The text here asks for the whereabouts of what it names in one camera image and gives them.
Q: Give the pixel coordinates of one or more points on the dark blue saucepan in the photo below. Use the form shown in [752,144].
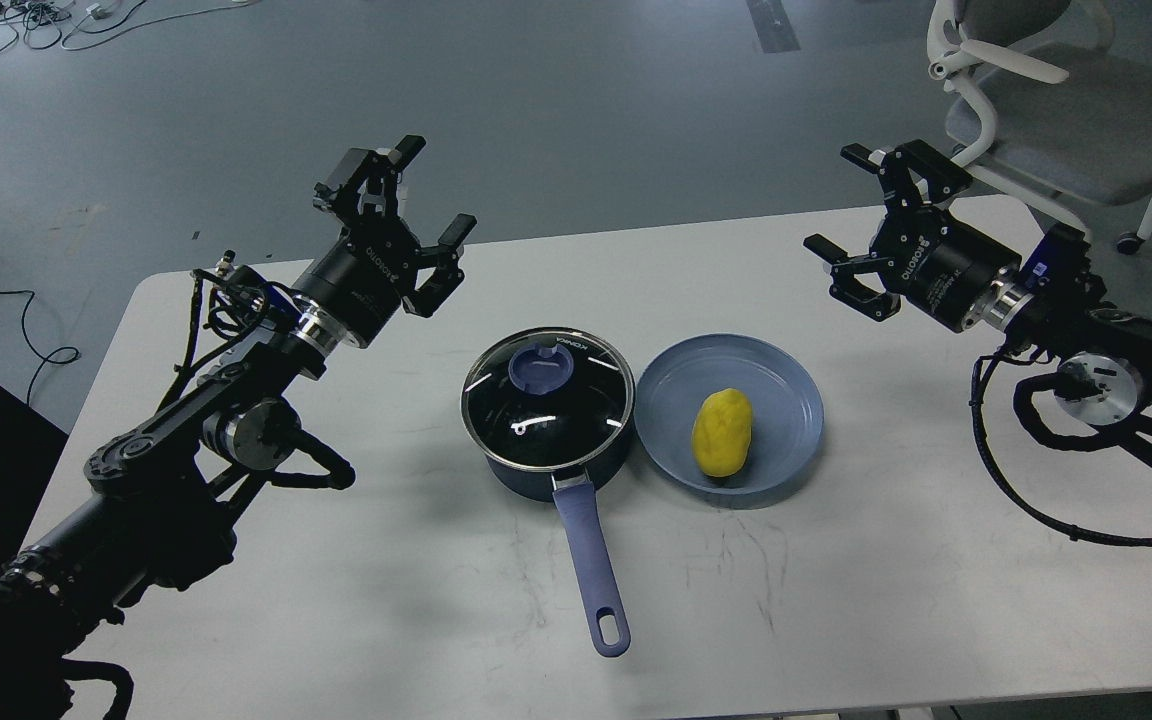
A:
[572,490]

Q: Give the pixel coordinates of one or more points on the white grey office chair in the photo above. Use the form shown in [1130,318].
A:
[1053,121]

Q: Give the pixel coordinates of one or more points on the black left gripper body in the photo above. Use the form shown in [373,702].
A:
[362,280]

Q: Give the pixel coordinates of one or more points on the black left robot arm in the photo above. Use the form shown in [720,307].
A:
[167,494]

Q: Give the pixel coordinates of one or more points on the yellow potato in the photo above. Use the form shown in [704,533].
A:
[722,434]

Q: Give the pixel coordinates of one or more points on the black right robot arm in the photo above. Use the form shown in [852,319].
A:
[1050,308]

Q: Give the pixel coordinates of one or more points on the blue round plate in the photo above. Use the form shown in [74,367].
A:
[788,417]

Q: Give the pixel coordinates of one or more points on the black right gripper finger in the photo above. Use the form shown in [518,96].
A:
[844,271]
[913,176]

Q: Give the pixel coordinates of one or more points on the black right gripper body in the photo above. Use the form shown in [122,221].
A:
[941,265]

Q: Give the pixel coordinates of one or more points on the glass pot lid blue knob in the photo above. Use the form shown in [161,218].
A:
[548,397]

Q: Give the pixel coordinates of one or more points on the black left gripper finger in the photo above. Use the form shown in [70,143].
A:
[443,259]
[365,185]

